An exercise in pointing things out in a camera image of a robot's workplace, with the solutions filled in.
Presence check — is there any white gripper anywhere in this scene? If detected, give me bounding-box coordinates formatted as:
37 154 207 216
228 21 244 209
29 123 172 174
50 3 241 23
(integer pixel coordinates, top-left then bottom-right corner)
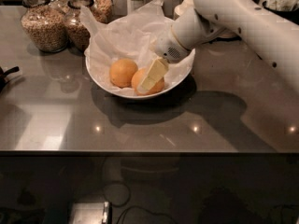
137 31 191 93

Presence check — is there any orange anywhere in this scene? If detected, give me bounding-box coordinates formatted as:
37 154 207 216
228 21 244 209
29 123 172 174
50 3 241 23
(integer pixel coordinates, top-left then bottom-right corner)
109 58 138 88
131 68 164 96

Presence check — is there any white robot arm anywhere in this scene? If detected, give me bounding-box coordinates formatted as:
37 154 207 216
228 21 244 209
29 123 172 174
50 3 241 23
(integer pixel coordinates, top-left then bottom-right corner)
152 0 299 91

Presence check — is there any white ceramic bowl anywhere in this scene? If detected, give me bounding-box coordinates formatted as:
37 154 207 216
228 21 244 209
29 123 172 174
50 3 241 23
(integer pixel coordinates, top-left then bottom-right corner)
85 15 196 101

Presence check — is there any white crumpled paper liner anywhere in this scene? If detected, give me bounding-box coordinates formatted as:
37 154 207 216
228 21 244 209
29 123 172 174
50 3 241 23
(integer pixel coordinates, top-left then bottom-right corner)
79 0 194 98

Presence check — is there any tall stack of paper bowls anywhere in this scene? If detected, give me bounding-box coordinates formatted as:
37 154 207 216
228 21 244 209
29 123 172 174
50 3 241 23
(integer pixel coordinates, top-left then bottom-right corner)
173 0 193 20

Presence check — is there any short stack of paper bowls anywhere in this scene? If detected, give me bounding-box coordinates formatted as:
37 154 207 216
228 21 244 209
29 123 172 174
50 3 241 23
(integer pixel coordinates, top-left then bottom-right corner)
219 29 239 39

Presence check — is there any back glass cereal jar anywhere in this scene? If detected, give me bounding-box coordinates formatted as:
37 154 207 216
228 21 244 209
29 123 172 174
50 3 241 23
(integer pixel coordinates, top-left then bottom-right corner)
92 0 113 23

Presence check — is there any middle glass cereal jar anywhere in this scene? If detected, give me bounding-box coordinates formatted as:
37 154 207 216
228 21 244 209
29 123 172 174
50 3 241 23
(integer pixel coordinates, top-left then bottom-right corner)
64 0 93 52

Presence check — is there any large glass cereal jar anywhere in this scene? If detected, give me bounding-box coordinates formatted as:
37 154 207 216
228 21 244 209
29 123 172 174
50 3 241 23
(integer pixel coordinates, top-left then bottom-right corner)
21 0 68 53

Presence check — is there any black container with packets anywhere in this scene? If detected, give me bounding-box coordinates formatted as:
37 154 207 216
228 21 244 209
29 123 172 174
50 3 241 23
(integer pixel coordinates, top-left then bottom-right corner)
262 0 299 24

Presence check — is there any metal box under table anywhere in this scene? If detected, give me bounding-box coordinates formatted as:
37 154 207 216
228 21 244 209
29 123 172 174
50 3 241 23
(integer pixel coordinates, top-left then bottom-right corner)
68 202 111 224

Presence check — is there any black cable on floor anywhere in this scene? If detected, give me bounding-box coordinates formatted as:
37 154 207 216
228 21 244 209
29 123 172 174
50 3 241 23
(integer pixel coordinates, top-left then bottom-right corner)
101 154 180 224

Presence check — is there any black handle at left edge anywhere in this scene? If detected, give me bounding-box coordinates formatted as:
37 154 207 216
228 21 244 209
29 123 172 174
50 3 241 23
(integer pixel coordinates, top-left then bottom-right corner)
0 66 20 92

